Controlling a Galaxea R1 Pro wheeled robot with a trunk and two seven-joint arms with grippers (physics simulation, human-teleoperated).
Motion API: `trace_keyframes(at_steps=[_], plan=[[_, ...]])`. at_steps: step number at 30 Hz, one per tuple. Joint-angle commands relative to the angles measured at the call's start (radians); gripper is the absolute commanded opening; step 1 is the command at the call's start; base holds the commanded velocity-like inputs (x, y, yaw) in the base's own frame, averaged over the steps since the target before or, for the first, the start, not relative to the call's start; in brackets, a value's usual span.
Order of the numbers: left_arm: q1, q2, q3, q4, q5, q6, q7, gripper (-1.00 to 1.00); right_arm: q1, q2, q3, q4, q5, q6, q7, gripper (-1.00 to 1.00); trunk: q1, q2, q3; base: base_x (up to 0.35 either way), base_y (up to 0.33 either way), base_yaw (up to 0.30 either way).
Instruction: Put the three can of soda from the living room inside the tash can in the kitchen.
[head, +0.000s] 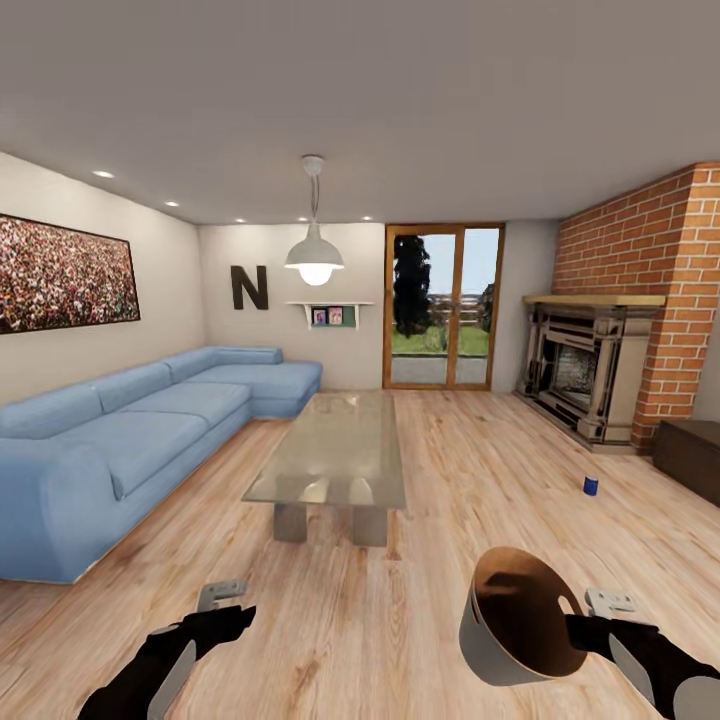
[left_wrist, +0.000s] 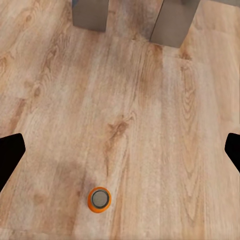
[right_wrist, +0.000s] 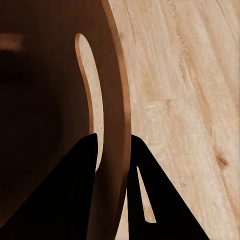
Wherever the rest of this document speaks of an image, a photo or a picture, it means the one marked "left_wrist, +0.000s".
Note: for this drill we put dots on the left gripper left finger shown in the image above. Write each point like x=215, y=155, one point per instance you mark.
x=12, y=148

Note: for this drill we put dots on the can of soda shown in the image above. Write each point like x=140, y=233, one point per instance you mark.
x=99, y=200

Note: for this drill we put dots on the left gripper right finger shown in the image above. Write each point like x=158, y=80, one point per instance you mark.
x=232, y=148

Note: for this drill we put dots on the coffee table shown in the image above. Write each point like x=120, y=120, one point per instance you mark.
x=171, y=27

